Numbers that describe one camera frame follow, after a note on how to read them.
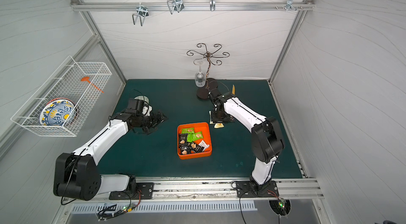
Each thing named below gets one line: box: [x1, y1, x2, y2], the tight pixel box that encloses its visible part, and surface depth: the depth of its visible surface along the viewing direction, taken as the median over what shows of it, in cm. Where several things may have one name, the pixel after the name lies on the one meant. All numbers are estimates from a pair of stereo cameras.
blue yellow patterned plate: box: [39, 97, 80, 127], surface depth 61 cm
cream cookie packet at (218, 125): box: [214, 122, 225, 129], surface depth 88 cm
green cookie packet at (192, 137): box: [187, 131, 204, 143], surface depth 92 cm
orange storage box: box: [176, 122, 213, 160], surface depth 92 cm
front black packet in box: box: [179, 142, 206, 155], surface depth 85 cm
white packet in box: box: [198, 139, 210, 152], surface depth 88 cm
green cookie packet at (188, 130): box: [181, 127, 195, 134], surface depth 94 cm
